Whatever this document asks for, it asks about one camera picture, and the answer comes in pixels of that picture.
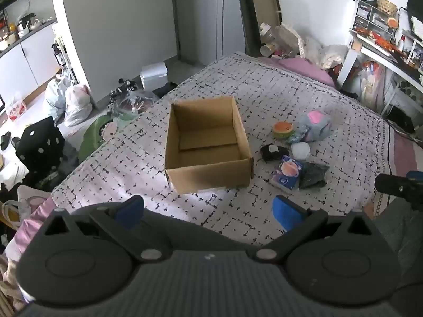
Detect black tripod gear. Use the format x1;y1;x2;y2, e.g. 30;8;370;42
107;78;137;109

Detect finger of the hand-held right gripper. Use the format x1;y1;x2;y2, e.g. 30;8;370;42
375;170;423;211

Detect white wire rack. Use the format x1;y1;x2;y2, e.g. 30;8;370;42
51;35;78;83

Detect wicker basket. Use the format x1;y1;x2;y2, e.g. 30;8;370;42
377;0;398;15

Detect clear plastic bag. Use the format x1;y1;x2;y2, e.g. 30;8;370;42
114;91;161;119

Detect grey cabinet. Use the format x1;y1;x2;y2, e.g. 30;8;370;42
172;0;247;62

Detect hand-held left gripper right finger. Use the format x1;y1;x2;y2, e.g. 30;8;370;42
255;195;378;265

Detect black clothing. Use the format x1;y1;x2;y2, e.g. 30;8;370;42
152;82;179;99

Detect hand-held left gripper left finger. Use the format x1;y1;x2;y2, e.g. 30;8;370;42
43;195;173;265

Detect white soft ball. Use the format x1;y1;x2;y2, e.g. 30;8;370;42
291;142;310;160

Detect black cloth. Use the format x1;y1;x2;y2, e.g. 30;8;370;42
260;144;291;163

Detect yellow tote bag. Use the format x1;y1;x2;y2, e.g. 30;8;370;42
0;200;30;230

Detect dark grey plastic pouch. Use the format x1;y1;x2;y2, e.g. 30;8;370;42
298;162;330;190

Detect white crumpled plastic bags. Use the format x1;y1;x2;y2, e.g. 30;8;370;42
299;36;347;70

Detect brown cardboard box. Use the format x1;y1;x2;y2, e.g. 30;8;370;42
164;96;254;195

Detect white box appliance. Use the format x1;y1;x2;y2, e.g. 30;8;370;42
140;62;168;91

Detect red white bag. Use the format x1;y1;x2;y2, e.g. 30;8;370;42
5;92;27;122

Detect green plush cushion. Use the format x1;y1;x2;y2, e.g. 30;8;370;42
78;115;119;164

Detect grey blue plastic bag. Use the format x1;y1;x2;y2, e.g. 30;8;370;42
44;77;71;119

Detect orange green burger plush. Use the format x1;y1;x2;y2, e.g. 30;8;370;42
272;121;295;140

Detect white plastic bag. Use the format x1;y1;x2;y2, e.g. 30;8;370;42
64;84;93;127

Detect pink grey plush toy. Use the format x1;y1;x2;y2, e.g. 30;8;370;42
291;110;334;144

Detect black white dotted cushion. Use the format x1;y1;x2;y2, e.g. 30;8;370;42
15;116;66;172

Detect grey drawer organizer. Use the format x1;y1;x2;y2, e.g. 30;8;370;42
353;0;397;34

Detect blue pink tissue pack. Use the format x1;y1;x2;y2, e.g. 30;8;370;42
269;155;305;191

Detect clear plastic jar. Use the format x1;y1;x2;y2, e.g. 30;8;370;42
259;22;276;45

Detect pink printed pillow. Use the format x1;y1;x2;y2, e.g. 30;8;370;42
5;185;58;265

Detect white desk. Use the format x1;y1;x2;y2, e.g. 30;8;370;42
336;30;423;116

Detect white kitchen counter cabinet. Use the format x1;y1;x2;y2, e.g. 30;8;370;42
0;20;58;96

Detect dark leaning board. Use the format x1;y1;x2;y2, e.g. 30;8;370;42
236;0;265;58

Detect pink bed sheet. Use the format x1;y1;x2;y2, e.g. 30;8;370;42
385;122;423;189

